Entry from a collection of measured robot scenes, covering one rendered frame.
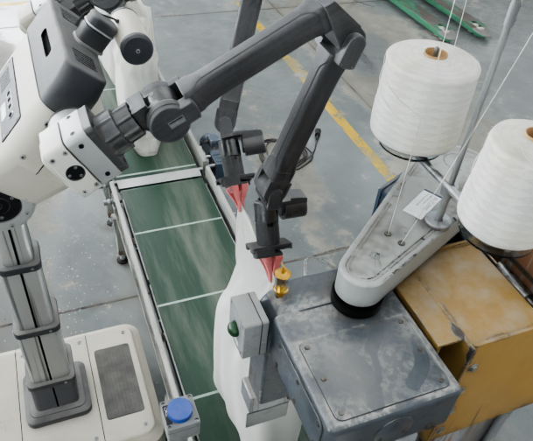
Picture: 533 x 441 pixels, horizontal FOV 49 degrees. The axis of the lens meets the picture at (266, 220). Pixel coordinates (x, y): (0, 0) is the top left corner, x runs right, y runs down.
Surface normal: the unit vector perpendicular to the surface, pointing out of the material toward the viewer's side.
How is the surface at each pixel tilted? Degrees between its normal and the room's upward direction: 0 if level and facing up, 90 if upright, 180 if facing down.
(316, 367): 0
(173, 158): 0
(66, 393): 90
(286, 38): 89
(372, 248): 0
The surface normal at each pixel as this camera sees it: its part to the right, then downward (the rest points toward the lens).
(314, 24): 0.18, 0.71
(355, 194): 0.07, -0.75
